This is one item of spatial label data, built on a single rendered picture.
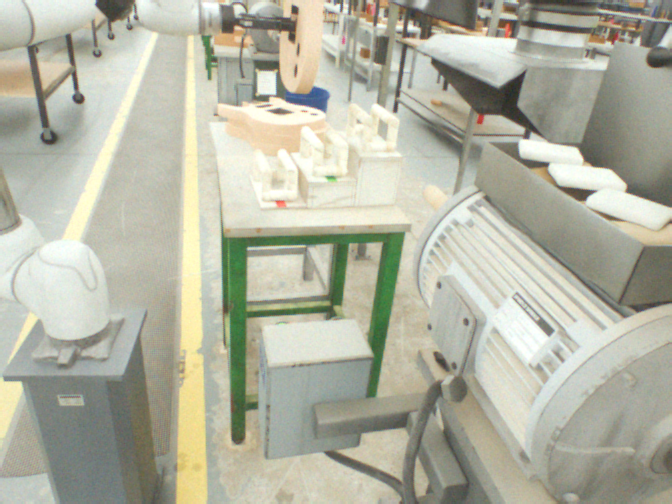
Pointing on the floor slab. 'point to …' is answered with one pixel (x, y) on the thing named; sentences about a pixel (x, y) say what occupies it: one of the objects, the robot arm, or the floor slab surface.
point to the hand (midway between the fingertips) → (291, 24)
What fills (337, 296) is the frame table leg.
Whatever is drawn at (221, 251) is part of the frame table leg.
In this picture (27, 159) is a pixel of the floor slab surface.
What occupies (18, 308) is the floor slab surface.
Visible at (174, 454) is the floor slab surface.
